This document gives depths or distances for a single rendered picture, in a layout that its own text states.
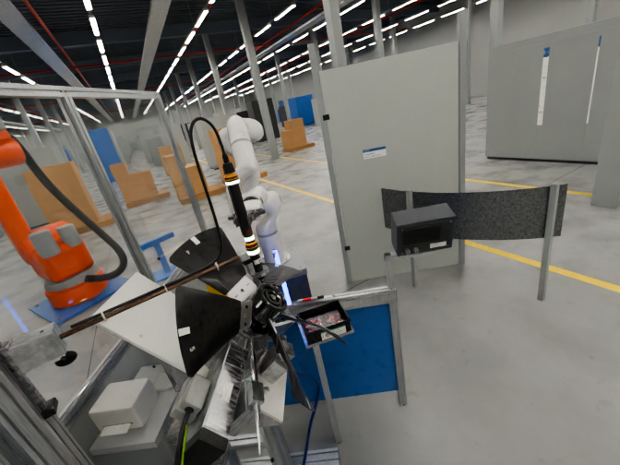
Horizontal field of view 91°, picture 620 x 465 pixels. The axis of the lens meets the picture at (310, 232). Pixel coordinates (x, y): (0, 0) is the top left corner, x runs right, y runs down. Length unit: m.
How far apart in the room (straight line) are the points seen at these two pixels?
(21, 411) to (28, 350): 0.17
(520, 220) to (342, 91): 1.69
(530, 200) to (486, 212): 0.29
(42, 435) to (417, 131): 2.82
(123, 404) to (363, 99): 2.49
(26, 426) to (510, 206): 2.72
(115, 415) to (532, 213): 2.68
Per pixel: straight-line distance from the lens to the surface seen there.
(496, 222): 2.72
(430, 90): 2.93
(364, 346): 1.86
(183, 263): 1.12
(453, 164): 3.09
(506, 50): 7.19
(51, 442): 1.23
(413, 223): 1.43
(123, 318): 1.13
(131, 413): 1.38
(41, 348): 1.06
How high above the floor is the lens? 1.80
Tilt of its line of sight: 23 degrees down
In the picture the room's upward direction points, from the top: 12 degrees counter-clockwise
